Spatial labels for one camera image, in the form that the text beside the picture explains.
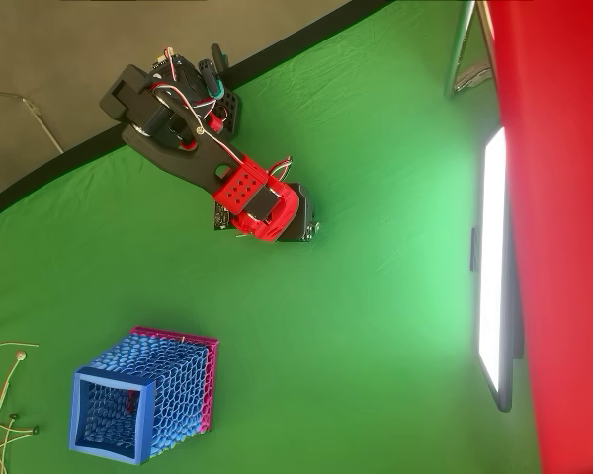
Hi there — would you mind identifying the black perforated arm base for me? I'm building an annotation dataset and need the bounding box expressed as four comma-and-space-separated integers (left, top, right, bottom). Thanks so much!
215, 84, 242, 135

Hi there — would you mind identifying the blue and pink lattice basket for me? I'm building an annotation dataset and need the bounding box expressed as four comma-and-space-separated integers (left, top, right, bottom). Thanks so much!
68, 325, 220, 466

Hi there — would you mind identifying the black clamp with teal collar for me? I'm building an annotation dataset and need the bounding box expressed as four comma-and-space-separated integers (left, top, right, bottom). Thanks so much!
197, 42, 227, 98

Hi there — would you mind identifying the chrome tube stand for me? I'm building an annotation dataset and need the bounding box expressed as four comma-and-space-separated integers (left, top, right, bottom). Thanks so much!
443, 0, 495, 99

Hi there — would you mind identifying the blurred red foreground object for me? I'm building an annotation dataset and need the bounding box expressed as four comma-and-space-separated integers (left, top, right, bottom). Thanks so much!
484, 0, 593, 474

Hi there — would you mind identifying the thin grey metal bar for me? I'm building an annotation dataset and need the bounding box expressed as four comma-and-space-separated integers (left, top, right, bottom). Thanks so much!
0, 89, 65, 155

